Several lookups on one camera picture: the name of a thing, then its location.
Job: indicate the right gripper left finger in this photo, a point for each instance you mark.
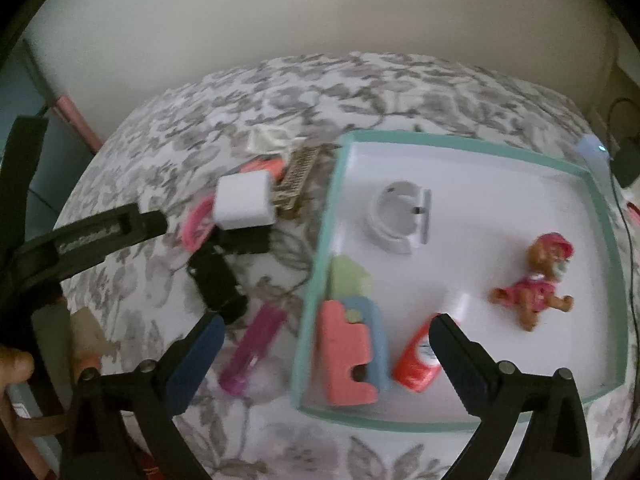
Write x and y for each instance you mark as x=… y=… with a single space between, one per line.
x=159 y=390

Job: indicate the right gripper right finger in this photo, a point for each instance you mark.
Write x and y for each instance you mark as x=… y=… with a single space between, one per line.
x=489 y=390

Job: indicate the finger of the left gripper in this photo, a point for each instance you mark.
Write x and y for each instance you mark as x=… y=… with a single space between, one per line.
x=80 y=245

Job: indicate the red small bottle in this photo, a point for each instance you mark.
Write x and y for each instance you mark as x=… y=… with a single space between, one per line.
x=418 y=366

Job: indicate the puppy toy figure pink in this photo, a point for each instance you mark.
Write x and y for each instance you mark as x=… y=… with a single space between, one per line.
x=547 y=259

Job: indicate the coral blue foam puzzle pieces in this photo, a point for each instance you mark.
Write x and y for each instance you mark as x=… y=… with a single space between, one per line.
x=353 y=350

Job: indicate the green foam piece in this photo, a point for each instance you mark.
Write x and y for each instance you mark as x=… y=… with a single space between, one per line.
x=348 y=279

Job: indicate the person left hand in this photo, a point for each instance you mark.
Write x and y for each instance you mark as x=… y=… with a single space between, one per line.
x=16 y=367

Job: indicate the black box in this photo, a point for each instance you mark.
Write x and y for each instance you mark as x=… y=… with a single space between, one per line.
x=217 y=284

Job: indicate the teal rimmed white tray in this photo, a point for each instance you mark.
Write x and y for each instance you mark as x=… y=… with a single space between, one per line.
x=489 y=202

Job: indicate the magenta tube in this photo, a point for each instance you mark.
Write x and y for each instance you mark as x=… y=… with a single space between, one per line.
x=252 y=348

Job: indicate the white cube charger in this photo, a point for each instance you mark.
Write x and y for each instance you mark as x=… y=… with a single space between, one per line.
x=244 y=200

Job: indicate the floral grey white bedspread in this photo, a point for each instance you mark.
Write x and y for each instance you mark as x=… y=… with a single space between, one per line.
x=171 y=152

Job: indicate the white hair bow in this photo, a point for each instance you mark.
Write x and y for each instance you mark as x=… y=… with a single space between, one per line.
x=272 y=140

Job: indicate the coral pink card box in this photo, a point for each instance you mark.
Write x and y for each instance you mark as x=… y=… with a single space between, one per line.
x=275 y=165

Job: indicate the brown comb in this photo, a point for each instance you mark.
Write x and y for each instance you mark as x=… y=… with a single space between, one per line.
x=288 y=194

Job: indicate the black power adapter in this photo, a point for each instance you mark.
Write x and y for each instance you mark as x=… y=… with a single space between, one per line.
x=626 y=162

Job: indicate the white glowing device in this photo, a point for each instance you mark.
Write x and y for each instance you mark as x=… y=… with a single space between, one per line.
x=593 y=152

